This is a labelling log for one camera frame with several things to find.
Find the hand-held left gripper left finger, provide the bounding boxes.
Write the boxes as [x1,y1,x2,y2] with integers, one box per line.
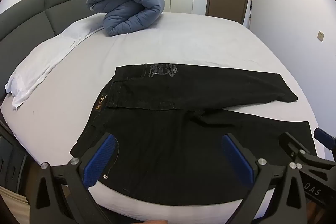
[29,133,117,224]

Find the white pillow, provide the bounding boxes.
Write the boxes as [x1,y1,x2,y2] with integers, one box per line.
[5,20,106,111]

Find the rolled blue duvet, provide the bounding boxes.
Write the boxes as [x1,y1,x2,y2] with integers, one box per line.
[86,0,165,37]

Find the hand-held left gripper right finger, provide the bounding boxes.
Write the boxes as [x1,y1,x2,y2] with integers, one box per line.
[221,132,308,224]

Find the bed with white sheet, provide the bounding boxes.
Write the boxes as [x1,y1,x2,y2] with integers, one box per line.
[0,12,320,223]

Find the dark bedside cabinet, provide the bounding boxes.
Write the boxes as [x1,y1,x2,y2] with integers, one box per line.
[0,131,30,189]

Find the black pants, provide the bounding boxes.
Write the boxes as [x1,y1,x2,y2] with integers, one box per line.
[70,63,319,207]

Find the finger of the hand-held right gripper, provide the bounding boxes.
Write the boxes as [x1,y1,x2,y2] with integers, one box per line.
[278,131,336,171]
[314,127,336,153]

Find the grey padded headboard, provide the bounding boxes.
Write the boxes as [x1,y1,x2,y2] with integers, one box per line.
[0,0,98,46]

